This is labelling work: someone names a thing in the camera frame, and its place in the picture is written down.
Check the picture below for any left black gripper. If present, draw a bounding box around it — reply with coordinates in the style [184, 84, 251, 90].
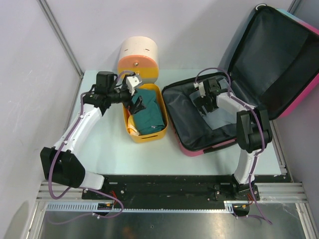
[108, 75, 146, 115]

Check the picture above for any dark green cloth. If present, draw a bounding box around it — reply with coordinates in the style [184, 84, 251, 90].
[132, 89, 165, 135]

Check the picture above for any yellow cloth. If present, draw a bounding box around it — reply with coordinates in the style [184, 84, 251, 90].
[127, 115, 140, 136]

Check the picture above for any yellow plastic basket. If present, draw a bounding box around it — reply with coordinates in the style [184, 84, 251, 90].
[123, 84, 168, 143]

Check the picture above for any round pastel drawer cabinet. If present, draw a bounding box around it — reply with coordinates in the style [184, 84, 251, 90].
[117, 36, 159, 84]

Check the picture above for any pink and teal children's suitcase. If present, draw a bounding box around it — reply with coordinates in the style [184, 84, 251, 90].
[162, 4, 319, 156]

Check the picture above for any grey blue cloth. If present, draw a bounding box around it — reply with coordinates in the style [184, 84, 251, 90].
[189, 80, 236, 130]

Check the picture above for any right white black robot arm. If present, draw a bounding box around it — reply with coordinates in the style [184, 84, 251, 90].
[192, 80, 273, 200]

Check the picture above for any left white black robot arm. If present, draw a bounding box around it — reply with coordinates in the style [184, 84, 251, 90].
[40, 70, 146, 199]

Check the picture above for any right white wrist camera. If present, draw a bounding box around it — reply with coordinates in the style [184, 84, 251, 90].
[193, 82, 206, 98]

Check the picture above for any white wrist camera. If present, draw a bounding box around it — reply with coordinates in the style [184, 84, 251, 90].
[193, 82, 206, 98]
[124, 75, 143, 96]

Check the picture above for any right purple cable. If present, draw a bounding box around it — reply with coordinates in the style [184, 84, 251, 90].
[194, 67, 273, 225]

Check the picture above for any purple cable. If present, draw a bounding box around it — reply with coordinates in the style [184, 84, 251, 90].
[194, 67, 273, 225]
[47, 71, 125, 226]

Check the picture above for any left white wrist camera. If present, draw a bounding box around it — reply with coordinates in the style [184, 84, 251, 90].
[124, 75, 143, 96]

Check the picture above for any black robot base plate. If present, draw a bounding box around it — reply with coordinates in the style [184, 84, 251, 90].
[82, 174, 260, 205]

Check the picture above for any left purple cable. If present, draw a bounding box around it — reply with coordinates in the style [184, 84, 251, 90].
[47, 71, 125, 226]

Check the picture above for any grey slotted cable duct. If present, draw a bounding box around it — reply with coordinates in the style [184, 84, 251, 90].
[46, 201, 235, 214]

